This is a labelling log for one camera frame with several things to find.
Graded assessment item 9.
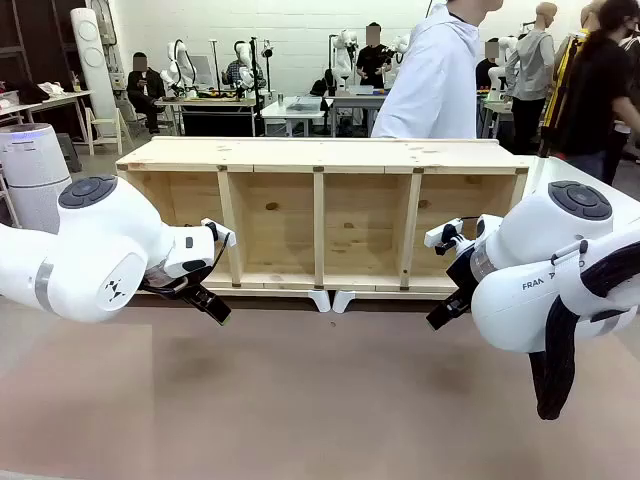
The seated person in black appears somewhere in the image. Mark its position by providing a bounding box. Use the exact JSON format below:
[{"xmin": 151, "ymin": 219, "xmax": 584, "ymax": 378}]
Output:
[{"xmin": 126, "ymin": 51, "xmax": 167, "ymax": 135}]

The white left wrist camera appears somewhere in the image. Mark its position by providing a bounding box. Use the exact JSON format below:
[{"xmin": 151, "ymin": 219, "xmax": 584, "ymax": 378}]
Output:
[{"xmin": 199, "ymin": 217, "xmax": 237, "ymax": 249}]

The white background table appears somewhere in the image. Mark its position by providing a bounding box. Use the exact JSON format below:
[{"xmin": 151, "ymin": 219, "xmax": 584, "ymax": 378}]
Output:
[{"xmin": 260, "ymin": 96, "xmax": 335, "ymax": 139}]

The pine wood shelf unit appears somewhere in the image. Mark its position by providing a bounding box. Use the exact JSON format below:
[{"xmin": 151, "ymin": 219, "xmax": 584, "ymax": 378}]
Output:
[{"xmin": 115, "ymin": 135, "xmax": 530, "ymax": 301}]

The tall white air conditioner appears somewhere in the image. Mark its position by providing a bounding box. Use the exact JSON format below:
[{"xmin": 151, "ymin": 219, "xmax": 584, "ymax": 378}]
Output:
[{"xmin": 69, "ymin": 6, "xmax": 124, "ymax": 125}]

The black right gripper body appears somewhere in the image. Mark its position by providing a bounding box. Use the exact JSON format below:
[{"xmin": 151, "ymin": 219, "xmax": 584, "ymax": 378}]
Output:
[{"xmin": 446, "ymin": 243, "xmax": 484, "ymax": 306}]

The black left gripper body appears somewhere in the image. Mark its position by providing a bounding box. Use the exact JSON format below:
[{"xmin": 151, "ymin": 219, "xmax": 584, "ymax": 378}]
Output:
[{"xmin": 139, "ymin": 266, "xmax": 212, "ymax": 299}]

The black left camera cable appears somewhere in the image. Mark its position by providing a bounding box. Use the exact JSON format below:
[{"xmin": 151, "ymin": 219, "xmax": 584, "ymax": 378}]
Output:
[{"xmin": 206, "ymin": 231, "xmax": 233, "ymax": 282}]

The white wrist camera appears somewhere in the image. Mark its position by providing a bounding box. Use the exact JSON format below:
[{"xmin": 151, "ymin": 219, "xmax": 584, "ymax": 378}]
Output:
[
  {"xmin": 423, "ymin": 218, "xmax": 464, "ymax": 250},
  {"xmin": 199, "ymin": 217, "xmax": 237, "ymax": 249}
]

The standing person black shirt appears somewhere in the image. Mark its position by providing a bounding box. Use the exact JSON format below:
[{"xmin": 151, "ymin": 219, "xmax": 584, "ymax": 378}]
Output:
[{"xmin": 353, "ymin": 22, "xmax": 395, "ymax": 90}]

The black sleeved cable bundle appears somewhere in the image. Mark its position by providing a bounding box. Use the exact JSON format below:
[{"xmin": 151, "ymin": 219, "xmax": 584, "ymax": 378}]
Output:
[{"xmin": 528, "ymin": 238, "xmax": 640, "ymax": 422}]

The small white shelf foot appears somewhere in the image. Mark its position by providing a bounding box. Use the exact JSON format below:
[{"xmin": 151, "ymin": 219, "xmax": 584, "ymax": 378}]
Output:
[
  {"xmin": 307, "ymin": 288, "xmax": 332, "ymax": 314},
  {"xmin": 332, "ymin": 289, "xmax": 357, "ymax": 315}
]

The person in white hoodie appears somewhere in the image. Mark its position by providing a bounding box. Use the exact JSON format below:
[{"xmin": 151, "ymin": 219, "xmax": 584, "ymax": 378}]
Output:
[{"xmin": 370, "ymin": 0, "xmax": 504, "ymax": 140}]

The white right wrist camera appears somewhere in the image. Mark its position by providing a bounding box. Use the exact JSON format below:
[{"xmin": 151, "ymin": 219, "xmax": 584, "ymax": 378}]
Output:
[{"xmin": 423, "ymin": 218, "xmax": 464, "ymax": 250}]

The white wooden chair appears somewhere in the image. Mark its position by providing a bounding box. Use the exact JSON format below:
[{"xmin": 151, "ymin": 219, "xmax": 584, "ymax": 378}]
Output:
[{"xmin": 84, "ymin": 106, "xmax": 125, "ymax": 156}]

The white cylindrical air purifier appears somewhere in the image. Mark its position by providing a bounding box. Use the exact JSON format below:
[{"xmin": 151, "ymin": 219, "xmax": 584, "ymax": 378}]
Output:
[{"xmin": 0, "ymin": 123, "xmax": 72, "ymax": 235}]

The yellow black tripod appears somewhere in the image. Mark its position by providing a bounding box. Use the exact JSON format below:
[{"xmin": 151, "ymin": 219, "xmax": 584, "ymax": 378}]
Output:
[{"xmin": 541, "ymin": 30, "xmax": 587, "ymax": 157}]

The seated person plaid shirt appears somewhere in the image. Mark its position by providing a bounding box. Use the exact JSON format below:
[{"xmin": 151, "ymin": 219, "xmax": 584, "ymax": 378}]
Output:
[{"xmin": 221, "ymin": 54, "xmax": 267, "ymax": 92}]

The white side table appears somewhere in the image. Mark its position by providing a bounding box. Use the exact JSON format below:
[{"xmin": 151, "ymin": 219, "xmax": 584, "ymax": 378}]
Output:
[{"xmin": 0, "ymin": 89, "xmax": 95, "ymax": 142}]

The seated person dark top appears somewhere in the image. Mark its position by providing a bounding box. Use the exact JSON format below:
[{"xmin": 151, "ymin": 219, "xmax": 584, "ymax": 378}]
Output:
[{"xmin": 474, "ymin": 38, "xmax": 507, "ymax": 97}]

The wood-top background table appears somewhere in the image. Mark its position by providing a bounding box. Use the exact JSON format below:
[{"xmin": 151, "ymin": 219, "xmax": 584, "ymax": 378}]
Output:
[{"xmin": 153, "ymin": 94, "xmax": 262, "ymax": 137}]

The mannequin in grey hoodie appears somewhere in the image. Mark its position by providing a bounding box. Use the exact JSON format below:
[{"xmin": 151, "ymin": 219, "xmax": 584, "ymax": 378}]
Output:
[{"xmin": 503, "ymin": 1, "xmax": 557, "ymax": 156}]

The long-haired person black shirt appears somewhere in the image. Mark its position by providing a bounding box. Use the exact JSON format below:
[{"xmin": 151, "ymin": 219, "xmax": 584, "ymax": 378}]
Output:
[{"xmin": 563, "ymin": 0, "xmax": 640, "ymax": 187}]

